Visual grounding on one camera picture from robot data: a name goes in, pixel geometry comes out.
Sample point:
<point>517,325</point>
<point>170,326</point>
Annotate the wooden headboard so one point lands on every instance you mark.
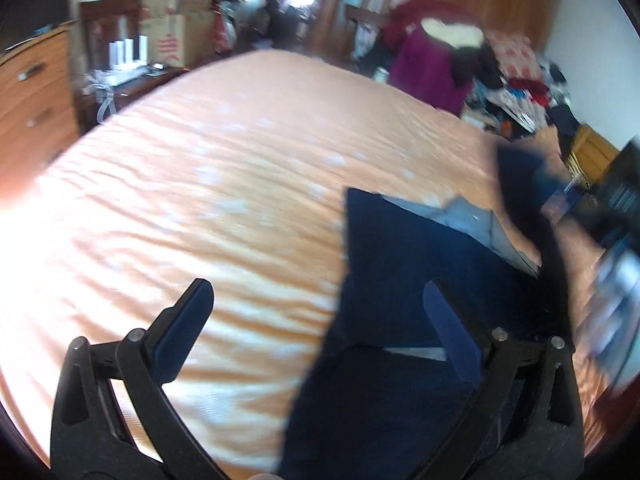
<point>592,152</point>

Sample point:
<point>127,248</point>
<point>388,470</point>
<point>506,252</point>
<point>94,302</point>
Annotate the cream garment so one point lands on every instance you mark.
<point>455,35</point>

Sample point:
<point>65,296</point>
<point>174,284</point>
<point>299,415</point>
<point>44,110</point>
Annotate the wooden dresser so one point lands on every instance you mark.
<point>30,95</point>

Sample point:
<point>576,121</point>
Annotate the pile of clothes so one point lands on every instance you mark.
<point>530,95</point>

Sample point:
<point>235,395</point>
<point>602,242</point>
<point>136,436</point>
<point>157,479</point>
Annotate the light wooden chair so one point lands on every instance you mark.
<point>365,14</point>

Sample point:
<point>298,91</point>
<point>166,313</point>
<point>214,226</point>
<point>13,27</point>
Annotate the dark red garment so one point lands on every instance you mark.
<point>425,10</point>

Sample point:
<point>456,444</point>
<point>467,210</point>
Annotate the purple garment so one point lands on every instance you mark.
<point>425,70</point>

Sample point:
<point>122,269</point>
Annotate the dark wooden chair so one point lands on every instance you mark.
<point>100,15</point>

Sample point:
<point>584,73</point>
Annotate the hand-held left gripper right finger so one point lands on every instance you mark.
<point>452,335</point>

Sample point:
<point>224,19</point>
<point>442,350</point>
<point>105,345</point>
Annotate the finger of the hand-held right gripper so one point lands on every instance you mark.
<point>565,200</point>

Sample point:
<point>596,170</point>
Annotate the navy and grey garment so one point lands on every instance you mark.
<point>400,260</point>

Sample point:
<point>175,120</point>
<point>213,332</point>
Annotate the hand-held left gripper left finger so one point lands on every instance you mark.
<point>182,330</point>

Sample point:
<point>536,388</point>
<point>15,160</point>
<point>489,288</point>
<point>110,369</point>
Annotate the red floral pillow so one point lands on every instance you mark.
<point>515,55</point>

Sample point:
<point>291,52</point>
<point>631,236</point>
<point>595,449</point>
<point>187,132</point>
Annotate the orange patterned bed cover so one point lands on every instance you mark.
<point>200,185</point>

